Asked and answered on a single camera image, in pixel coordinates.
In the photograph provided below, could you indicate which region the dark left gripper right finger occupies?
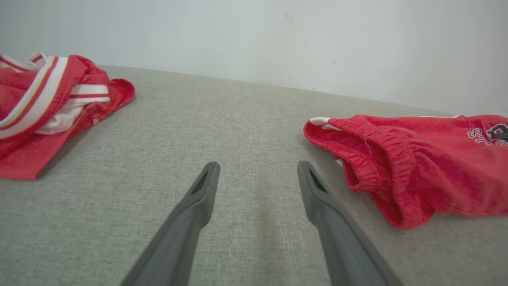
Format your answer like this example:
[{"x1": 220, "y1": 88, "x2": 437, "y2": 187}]
[{"x1": 297, "y1": 160, "x2": 403, "y2": 286}]

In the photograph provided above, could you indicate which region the red jersey with white trim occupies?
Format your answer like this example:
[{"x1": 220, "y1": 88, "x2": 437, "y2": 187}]
[{"x1": 0, "y1": 52, "x2": 136, "y2": 180}]

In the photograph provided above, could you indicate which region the grey fabric sofa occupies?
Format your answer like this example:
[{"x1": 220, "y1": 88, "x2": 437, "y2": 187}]
[{"x1": 0, "y1": 66, "x2": 508, "y2": 286}]

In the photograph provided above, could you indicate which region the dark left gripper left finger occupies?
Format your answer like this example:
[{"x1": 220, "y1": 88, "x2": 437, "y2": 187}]
[{"x1": 121, "y1": 161, "x2": 221, "y2": 286}]

